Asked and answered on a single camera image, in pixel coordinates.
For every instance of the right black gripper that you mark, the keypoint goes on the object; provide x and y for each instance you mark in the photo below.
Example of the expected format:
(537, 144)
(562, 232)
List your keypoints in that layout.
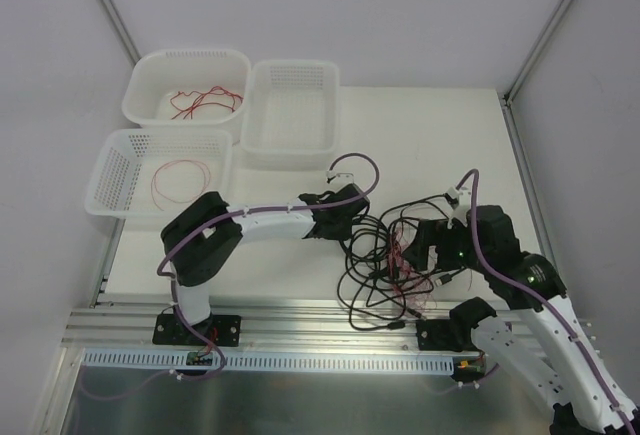
(426, 243)

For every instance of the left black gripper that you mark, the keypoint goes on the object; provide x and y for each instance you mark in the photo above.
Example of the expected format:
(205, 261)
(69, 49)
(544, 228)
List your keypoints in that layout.
(350, 203)

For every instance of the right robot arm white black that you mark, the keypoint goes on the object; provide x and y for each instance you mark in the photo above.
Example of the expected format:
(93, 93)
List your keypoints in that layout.
(568, 381)

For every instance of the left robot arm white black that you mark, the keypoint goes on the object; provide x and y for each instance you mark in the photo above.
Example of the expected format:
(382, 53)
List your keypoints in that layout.
(200, 240)

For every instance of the white perforated rectangular basket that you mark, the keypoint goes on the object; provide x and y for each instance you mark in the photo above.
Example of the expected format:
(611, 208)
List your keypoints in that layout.
(293, 116)

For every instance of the white slotted basket front left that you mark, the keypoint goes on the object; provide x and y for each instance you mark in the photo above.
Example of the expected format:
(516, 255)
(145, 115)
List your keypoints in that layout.
(155, 173)

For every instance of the white solid plastic tub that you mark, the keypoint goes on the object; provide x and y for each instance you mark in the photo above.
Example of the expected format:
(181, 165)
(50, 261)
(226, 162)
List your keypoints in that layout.
(189, 87)

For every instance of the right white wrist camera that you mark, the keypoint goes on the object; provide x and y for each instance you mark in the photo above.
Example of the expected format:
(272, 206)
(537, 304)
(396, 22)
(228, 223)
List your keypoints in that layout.
(459, 200)

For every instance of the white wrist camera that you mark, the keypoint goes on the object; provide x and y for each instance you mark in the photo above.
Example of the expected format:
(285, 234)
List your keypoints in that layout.
(459, 200)
(335, 177)

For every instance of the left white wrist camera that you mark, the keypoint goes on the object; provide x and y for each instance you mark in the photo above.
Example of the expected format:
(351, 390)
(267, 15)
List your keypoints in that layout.
(335, 177)

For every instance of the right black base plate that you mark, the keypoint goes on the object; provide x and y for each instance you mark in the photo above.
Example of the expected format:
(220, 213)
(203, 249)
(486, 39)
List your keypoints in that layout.
(435, 335)

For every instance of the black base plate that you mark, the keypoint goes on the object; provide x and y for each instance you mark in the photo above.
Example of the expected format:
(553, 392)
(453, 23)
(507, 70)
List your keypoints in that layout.
(435, 335)
(222, 330)

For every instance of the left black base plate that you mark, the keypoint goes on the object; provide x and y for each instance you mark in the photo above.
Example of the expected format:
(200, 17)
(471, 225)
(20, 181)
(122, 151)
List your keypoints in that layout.
(222, 330)

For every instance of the right aluminium frame post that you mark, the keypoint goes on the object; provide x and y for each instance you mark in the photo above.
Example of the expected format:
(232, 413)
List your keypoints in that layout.
(549, 29)

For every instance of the aluminium frame post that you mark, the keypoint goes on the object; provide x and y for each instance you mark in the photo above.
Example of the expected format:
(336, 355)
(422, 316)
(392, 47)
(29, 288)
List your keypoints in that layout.
(120, 30)
(549, 29)

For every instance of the aluminium mounting rail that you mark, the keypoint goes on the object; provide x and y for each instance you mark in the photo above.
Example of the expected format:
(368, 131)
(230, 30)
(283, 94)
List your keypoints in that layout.
(276, 325)

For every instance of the white slotted cable duct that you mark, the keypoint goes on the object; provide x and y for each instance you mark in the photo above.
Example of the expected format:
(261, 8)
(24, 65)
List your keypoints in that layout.
(271, 362)

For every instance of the left aluminium frame post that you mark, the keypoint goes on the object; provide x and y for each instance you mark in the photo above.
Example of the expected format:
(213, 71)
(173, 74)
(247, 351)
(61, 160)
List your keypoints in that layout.
(120, 30)

